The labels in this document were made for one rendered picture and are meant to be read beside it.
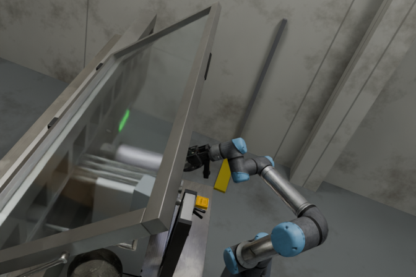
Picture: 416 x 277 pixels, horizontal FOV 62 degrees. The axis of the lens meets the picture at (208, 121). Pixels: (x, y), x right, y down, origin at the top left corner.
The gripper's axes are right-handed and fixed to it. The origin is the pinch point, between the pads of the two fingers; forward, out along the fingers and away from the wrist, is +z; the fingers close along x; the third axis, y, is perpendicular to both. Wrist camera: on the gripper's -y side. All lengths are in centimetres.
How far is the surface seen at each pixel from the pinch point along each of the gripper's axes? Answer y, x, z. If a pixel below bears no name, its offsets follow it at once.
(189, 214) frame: 8.6, 40.3, -17.2
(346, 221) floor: -213, -122, -58
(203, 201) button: -38.9, -14.1, 6.2
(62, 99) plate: 51, -5, 34
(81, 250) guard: 58, 92, -31
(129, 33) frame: 58, -47, 8
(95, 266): 25, 68, 1
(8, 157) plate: 52, 36, 35
